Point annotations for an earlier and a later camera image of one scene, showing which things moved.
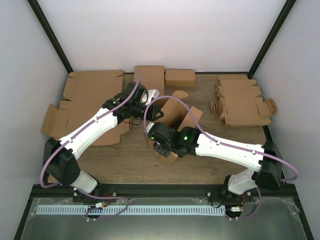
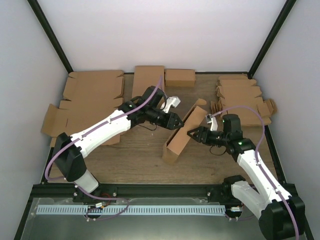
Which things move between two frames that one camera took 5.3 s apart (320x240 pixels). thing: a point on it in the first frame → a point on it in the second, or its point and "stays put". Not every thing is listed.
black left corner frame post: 35,6 stays put
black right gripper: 164,152 → 206,140
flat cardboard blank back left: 89,90 stays put
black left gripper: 155,109 → 168,123
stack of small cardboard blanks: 238,103 stays put
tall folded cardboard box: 152,77 stays put
